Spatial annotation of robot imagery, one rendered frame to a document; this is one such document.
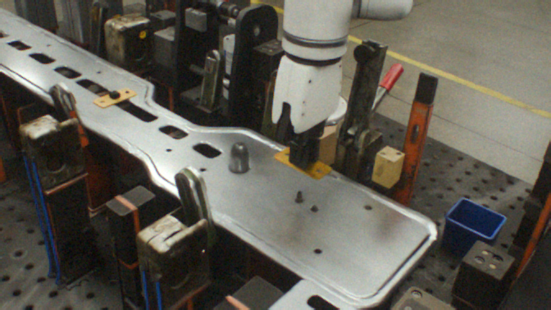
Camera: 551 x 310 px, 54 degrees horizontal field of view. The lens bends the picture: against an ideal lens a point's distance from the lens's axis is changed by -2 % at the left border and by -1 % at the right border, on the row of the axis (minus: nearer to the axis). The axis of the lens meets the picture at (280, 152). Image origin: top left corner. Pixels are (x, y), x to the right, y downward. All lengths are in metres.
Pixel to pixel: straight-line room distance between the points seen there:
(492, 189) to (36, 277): 1.10
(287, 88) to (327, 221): 0.22
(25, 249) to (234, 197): 0.57
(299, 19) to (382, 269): 0.35
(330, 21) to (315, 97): 0.11
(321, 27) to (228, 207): 0.32
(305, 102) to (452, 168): 0.90
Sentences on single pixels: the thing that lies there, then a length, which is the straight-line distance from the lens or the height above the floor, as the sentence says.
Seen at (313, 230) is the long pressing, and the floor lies 1.00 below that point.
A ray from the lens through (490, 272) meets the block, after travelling 0.69.
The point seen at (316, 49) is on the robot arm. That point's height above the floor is 1.27.
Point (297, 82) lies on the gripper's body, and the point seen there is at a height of 1.22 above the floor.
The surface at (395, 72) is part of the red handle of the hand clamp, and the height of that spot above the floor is 1.14.
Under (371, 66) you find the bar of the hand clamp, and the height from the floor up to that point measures 1.18.
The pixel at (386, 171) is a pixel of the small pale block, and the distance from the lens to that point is 0.87.
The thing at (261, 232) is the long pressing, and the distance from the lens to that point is 0.79.
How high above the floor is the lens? 1.53
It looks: 33 degrees down
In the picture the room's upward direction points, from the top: 4 degrees clockwise
